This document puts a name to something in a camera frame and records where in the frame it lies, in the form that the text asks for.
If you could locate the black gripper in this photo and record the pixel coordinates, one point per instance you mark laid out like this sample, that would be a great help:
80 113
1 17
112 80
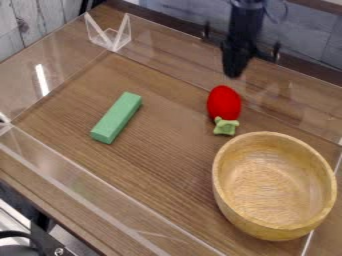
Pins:
239 42

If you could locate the red plush strawberry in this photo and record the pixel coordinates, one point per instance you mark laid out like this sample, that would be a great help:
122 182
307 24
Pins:
223 108

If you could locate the wooden bowl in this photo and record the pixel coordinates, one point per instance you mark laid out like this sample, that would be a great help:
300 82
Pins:
273 185

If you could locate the clear acrylic enclosure wall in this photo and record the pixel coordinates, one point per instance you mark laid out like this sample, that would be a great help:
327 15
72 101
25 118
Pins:
136 197

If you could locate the black metal frame bracket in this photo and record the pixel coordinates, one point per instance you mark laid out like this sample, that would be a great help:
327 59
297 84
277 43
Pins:
52 247

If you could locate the green rectangular block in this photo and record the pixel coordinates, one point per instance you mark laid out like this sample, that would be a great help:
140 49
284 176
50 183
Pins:
116 118

